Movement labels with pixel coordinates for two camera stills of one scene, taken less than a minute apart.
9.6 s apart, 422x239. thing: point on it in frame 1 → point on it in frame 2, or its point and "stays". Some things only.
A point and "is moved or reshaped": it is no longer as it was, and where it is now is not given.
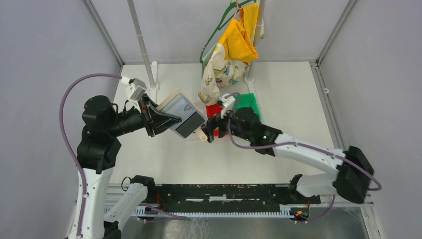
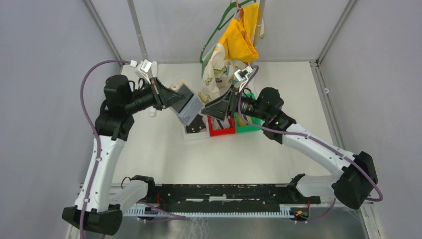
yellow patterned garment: x=228 y=62 stays
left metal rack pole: x=141 y=41 stays
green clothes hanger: x=234 y=8 stays
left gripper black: x=159 y=120 → x=162 y=94
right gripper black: x=213 y=122 → x=218 y=108
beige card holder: x=179 y=104 is moved or reshaped
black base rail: x=223 y=196 stays
